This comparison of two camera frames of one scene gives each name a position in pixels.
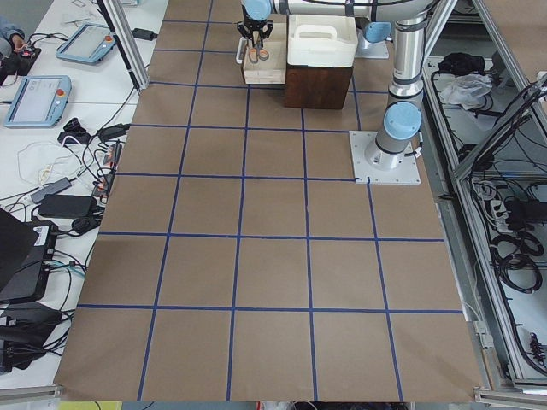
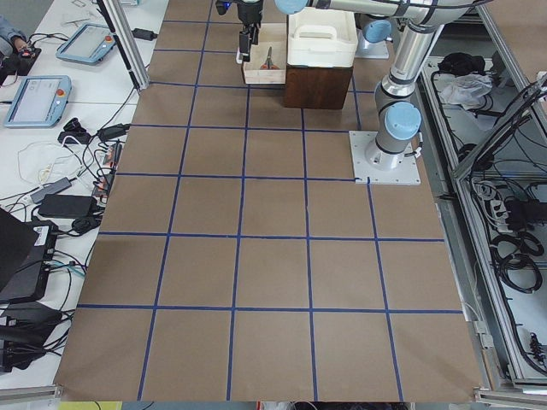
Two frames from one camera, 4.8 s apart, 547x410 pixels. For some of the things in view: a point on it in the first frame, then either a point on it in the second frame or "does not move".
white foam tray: (328, 41) does not move
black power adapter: (67, 206) does not move
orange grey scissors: (256, 51) → (268, 64)
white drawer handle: (241, 49) does not move
